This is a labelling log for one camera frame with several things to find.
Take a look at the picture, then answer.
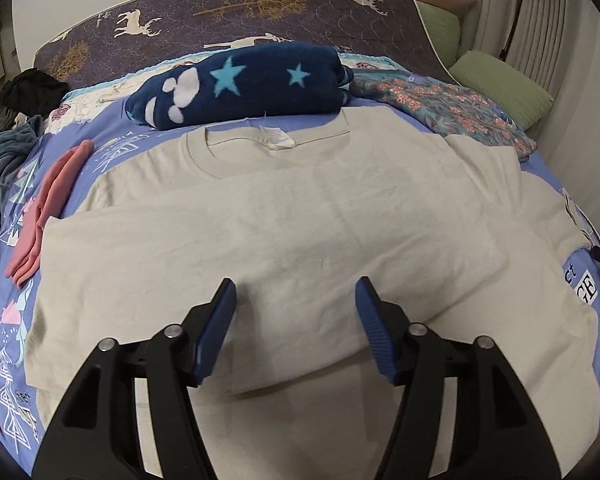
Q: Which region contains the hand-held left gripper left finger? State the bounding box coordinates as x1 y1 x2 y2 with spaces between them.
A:
31 277 238 480

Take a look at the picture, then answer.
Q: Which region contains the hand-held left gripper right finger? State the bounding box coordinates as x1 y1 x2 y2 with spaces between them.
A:
355 276 563 480

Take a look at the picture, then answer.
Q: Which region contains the beige t-shirt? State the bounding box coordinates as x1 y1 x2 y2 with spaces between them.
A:
24 110 598 480

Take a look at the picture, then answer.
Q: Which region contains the pile of dark clothes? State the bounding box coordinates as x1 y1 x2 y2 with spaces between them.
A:
0 67 71 133

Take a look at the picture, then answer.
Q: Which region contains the large green pillow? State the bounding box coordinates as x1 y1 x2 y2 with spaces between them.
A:
447 50 556 131

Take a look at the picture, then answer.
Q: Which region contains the blue printed bed blanket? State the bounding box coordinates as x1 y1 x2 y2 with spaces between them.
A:
0 57 600 480

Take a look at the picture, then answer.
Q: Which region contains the folded pink cloth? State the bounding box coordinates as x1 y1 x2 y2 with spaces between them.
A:
5 139 96 288

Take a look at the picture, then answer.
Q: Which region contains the floral patterned cloth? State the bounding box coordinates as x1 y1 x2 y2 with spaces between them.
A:
349 72 538 163

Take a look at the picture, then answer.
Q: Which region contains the grey curtain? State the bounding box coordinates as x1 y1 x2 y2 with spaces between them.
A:
480 0 600 101

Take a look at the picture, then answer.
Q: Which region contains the navy star print fleece blanket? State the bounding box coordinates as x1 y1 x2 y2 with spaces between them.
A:
125 42 356 131

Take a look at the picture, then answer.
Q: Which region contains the black floor lamp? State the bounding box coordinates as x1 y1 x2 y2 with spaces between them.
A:
497 0 543 61

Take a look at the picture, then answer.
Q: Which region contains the teal blanket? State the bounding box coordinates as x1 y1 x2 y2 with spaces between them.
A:
0 120 43 246

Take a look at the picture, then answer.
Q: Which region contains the small green pillow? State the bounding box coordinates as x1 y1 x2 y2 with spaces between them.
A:
417 2 463 66

